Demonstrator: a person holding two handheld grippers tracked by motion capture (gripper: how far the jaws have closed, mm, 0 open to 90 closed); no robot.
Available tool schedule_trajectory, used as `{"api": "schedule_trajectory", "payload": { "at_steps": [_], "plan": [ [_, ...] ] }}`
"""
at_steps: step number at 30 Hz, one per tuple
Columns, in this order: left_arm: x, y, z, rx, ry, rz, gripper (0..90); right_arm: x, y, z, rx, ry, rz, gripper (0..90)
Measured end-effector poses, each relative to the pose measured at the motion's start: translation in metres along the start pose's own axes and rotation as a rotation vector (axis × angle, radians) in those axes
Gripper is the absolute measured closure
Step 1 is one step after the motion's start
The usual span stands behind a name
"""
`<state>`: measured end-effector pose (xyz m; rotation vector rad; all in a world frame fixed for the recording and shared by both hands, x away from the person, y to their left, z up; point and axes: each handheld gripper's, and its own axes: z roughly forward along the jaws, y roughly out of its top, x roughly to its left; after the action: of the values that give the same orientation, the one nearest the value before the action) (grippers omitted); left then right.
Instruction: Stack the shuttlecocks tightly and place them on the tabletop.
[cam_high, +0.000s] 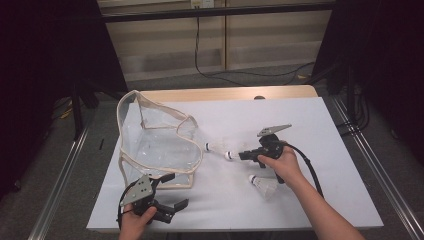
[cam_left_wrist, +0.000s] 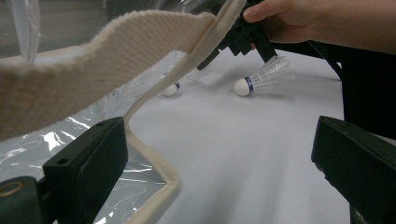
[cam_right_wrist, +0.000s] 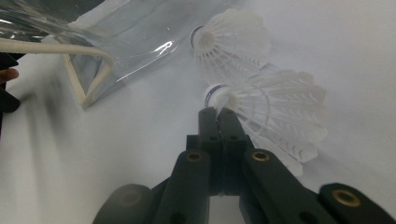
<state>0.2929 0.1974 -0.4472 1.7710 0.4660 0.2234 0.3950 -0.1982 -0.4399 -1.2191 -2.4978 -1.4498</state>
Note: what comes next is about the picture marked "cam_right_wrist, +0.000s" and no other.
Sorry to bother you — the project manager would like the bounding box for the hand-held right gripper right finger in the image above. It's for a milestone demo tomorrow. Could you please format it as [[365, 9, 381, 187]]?
[[217, 107, 255, 197]]

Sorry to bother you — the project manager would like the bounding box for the white shuttlecock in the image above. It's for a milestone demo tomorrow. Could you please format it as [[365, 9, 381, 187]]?
[[204, 69, 331, 176], [190, 7, 272, 85]]

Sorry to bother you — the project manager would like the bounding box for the clear bag with cream trim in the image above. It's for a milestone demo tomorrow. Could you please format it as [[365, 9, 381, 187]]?
[[0, 0, 237, 108]]

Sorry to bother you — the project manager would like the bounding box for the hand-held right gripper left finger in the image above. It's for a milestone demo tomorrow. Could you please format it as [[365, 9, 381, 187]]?
[[186, 106, 224, 198]]

